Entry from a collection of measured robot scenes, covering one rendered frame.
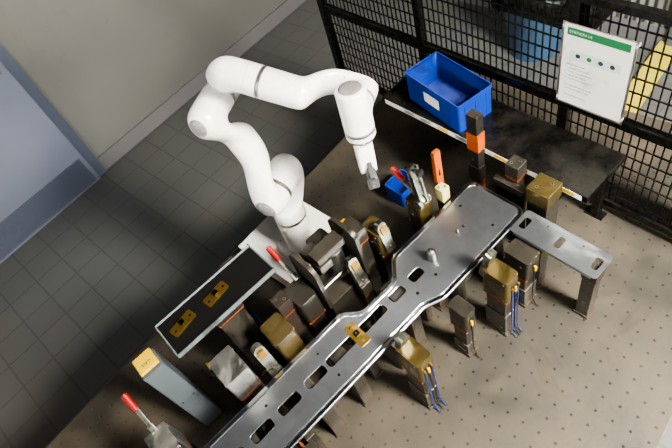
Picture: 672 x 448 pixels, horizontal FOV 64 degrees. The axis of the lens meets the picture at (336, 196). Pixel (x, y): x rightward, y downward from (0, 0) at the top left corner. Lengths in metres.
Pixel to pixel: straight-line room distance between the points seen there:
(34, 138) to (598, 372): 3.43
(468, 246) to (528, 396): 0.49
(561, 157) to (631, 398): 0.77
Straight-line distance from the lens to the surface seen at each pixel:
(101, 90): 4.15
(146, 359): 1.69
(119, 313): 3.44
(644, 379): 1.95
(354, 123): 1.40
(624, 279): 2.09
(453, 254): 1.75
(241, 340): 1.83
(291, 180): 1.84
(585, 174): 1.91
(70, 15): 3.96
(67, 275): 3.85
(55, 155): 4.10
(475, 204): 1.86
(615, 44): 1.75
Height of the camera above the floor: 2.47
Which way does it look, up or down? 48 degrees down
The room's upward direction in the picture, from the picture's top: 21 degrees counter-clockwise
